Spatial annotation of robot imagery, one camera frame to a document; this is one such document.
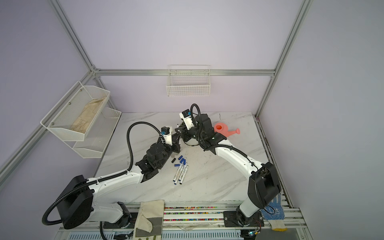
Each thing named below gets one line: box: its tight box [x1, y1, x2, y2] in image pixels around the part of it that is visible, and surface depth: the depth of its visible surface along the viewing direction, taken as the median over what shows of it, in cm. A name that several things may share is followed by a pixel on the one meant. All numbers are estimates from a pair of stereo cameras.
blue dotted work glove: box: [260, 192, 288, 232], surface depth 75 cm
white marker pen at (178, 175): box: [174, 165, 184, 185], surface depth 90 cm
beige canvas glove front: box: [133, 199, 165, 240], surface depth 73 cm
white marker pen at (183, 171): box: [178, 162, 188, 181], surface depth 92 cm
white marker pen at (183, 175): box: [179, 165, 189, 185], surface depth 90 cm
